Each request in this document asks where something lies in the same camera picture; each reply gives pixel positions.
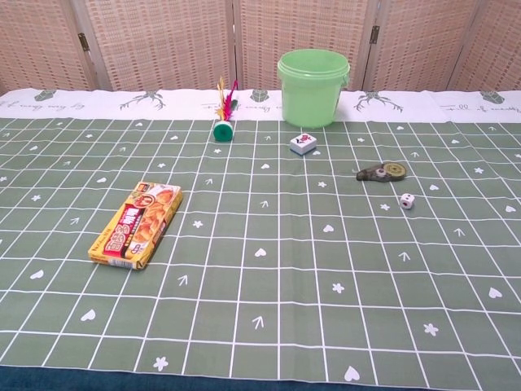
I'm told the green grid tablecloth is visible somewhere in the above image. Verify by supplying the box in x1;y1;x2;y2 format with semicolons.
0;87;521;391

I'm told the white mahjong tile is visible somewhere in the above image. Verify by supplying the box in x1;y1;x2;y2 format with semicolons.
289;132;318;156

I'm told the feather shuttlecock with green base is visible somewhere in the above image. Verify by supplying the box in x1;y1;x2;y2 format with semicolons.
212;76;240;143

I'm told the green plastic bucket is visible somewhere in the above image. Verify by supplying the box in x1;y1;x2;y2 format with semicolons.
277;48;351;128

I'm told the yellow curry box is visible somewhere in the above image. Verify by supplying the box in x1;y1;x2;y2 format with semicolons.
87;181;184;271

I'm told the dark correction tape dispenser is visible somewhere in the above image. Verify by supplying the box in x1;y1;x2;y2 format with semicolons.
355;162;407;182

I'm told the woven folding screen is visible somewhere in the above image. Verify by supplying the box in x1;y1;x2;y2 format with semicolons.
0;0;521;94

